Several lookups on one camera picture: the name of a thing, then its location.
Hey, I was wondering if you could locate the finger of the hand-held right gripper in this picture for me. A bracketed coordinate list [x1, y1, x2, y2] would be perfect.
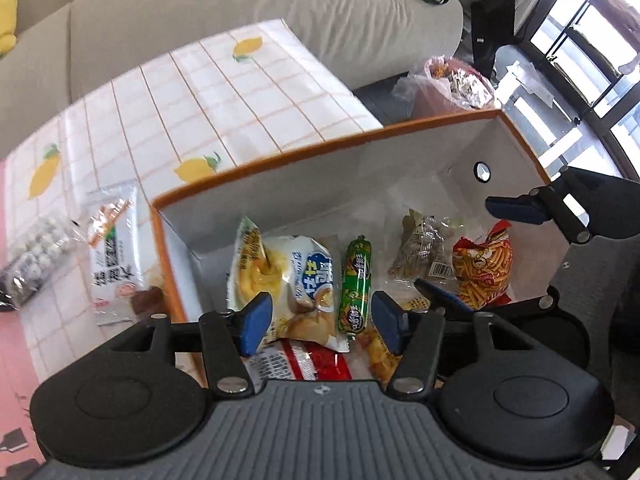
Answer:
[485, 165, 640, 242]
[414, 279, 559, 322]

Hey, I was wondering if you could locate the yellow cushion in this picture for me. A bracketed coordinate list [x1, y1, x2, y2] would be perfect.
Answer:
[0, 0, 19, 56]

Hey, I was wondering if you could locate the brown green snack packet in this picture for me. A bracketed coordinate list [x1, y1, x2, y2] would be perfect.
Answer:
[389, 209, 463, 283]

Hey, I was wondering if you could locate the white carrot print packet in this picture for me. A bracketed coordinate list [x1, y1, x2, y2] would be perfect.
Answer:
[82, 182, 166, 328]

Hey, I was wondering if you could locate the yellow chips bag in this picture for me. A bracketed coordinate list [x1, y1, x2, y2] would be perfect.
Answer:
[226, 216, 351, 353]

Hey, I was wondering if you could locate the red snack packet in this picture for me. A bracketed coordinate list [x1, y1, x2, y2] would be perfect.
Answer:
[242, 337, 353, 393]

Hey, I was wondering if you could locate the red orange stick snack bag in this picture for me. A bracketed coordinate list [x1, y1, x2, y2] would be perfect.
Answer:
[452, 220, 513, 309]

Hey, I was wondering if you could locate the pink and white lemon tablecloth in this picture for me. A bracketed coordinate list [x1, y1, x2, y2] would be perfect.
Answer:
[0, 19, 386, 461]

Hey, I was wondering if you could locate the white box orange rim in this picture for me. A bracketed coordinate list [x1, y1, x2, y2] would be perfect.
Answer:
[150, 108, 568, 391]

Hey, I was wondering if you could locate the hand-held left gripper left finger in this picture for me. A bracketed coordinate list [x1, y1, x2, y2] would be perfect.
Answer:
[106, 291, 274, 395]

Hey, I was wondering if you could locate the green sausage stick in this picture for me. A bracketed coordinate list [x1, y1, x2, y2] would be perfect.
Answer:
[337, 237, 375, 336]

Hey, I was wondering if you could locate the yellow cracker packet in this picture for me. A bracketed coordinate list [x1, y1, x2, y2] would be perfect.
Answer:
[359, 294, 433, 390]

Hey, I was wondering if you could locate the clear quail egg packet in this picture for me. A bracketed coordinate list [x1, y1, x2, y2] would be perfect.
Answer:
[0, 212, 83, 308]

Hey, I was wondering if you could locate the pink trash bin with bag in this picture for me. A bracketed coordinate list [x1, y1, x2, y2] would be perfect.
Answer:
[392, 55, 501, 121]

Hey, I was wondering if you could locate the black garment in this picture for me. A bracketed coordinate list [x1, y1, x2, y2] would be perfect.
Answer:
[470, 0, 546, 81]

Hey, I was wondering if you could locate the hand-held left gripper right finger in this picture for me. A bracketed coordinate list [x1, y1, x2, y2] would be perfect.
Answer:
[371, 290, 536, 396]

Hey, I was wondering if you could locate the beige sofa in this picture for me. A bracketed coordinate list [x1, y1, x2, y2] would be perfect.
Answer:
[0, 0, 465, 161]

